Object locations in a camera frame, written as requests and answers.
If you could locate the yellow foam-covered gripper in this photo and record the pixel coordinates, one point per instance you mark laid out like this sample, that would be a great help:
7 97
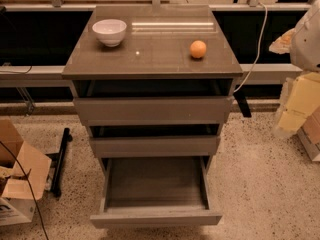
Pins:
307 44

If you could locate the orange fruit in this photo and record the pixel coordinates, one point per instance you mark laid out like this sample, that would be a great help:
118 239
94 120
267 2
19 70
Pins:
198 49

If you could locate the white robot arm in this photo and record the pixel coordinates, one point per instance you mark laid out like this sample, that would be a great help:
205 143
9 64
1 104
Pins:
300 97

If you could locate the grey drawer cabinet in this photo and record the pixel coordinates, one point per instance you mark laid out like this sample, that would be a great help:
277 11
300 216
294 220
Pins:
154 61

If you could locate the top grey drawer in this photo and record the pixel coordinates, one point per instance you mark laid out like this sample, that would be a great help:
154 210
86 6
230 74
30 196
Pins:
152 111

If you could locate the middle grey drawer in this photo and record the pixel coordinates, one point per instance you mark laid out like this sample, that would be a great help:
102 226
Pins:
154 146

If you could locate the bottom grey open drawer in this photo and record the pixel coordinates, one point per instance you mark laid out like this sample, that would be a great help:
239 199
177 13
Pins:
155 192

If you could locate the cardboard box right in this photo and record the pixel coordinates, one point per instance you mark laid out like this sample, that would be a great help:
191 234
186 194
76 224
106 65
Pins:
309 134

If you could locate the white ceramic bowl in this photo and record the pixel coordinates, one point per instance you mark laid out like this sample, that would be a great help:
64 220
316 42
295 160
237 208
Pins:
110 32

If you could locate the black metal stand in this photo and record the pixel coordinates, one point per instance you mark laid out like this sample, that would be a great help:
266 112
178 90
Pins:
57 161

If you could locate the open cardboard box left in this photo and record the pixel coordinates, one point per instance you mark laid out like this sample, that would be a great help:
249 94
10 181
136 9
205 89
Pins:
24 171

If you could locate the black table leg bracket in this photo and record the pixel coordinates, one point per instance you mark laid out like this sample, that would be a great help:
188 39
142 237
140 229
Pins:
242 103

